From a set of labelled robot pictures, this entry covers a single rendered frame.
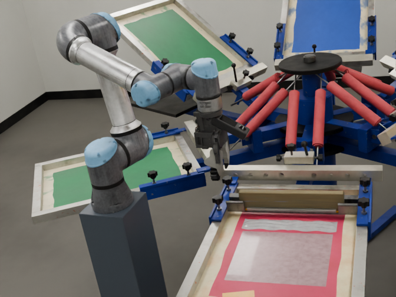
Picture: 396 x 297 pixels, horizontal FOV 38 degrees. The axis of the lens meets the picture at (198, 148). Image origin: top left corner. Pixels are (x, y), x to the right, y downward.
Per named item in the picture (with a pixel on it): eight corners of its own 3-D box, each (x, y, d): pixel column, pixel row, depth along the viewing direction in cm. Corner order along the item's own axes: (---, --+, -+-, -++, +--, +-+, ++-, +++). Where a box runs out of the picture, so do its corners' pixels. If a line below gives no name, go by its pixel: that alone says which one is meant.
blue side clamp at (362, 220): (370, 238, 206) (370, 221, 203) (356, 237, 208) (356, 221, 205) (372, 196, 232) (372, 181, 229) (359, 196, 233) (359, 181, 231)
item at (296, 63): (357, 302, 313) (349, 65, 258) (285, 296, 326) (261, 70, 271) (360, 258, 348) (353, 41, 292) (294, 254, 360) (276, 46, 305)
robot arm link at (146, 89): (38, 23, 181) (149, 84, 158) (65, 15, 188) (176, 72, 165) (40, 56, 188) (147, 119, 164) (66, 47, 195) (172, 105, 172)
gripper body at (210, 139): (205, 139, 183) (200, 105, 178) (230, 141, 179) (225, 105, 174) (195, 150, 176) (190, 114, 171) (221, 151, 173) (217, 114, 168)
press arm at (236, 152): (82, 202, 280) (79, 191, 277) (81, 197, 285) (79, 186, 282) (317, 145, 299) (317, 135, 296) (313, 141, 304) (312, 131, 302)
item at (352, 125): (395, 169, 251) (395, 144, 247) (223, 168, 276) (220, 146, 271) (393, 102, 321) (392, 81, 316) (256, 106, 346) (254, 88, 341)
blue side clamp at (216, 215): (223, 232, 224) (220, 217, 221) (210, 232, 225) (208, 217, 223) (239, 194, 249) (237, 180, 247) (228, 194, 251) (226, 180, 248)
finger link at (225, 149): (215, 162, 187) (210, 139, 182) (232, 162, 184) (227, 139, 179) (212, 168, 185) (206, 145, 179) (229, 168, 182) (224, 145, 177)
